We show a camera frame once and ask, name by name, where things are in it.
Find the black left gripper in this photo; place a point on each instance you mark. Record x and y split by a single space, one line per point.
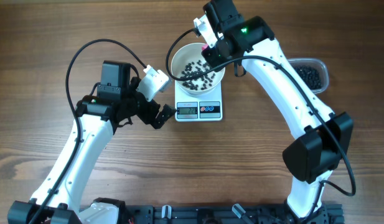
147 117

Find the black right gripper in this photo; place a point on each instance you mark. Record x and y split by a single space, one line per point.
213 60

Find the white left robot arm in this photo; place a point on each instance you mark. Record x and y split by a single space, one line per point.
111 104

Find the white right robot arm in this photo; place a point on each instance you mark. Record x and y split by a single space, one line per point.
321 137

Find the white digital kitchen scale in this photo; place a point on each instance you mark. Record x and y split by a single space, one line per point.
203 107

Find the white bowl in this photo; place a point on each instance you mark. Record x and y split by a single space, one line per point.
187 62

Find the black beans in container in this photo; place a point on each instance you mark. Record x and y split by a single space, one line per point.
310 76

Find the clear plastic bean container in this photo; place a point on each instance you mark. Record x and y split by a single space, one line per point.
318 65

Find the black mounting rail base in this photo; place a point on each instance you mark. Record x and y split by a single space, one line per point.
272 213

